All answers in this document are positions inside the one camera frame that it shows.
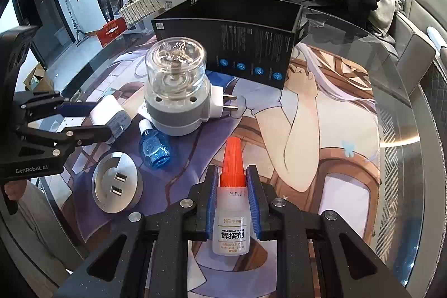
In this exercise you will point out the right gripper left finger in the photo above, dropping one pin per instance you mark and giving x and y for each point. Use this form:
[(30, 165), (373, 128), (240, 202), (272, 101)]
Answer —
[(147, 256)]

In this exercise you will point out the orange cap glue bottle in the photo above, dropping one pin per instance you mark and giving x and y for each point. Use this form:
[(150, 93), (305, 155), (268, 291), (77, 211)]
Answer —
[(232, 219)]

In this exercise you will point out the grey sofa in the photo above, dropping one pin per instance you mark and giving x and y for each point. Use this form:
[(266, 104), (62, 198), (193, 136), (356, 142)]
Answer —
[(420, 34)]

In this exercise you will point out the small blue liquid bottle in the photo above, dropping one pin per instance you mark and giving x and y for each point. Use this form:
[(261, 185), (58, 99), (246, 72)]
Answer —
[(154, 146)]

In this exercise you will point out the red paper gift bag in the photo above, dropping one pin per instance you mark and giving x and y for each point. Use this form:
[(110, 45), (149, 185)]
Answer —
[(111, 30)]

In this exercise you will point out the woven laundry basket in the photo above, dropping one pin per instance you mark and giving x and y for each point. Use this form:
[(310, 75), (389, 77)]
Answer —
[(136, 10)]

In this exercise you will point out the anime print table mat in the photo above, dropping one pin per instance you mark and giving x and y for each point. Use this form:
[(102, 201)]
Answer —
[(316, 142)]

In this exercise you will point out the small white plug charger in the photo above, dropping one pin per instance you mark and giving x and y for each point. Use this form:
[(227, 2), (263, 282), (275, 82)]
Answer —
[(110, 113)]

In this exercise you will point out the round silver USB socket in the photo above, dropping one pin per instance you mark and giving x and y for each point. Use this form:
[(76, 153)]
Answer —
[(117, 185)]

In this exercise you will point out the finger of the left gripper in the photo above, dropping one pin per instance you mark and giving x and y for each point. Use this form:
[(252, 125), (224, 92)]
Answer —
[(39, 105), (37, 142)]

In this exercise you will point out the person's left hand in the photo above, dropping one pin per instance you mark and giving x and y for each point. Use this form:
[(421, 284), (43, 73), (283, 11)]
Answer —
[(15, 189)]

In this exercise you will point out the black cardboard box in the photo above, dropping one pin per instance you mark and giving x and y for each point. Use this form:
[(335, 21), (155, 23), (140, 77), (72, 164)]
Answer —
[(249, 39)]

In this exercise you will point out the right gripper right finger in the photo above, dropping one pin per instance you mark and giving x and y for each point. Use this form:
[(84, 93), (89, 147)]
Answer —
[(318, 255)]

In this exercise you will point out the grey plug-in glass lamp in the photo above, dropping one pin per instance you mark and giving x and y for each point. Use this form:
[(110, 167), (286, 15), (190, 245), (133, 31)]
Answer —
[(178, 95)]

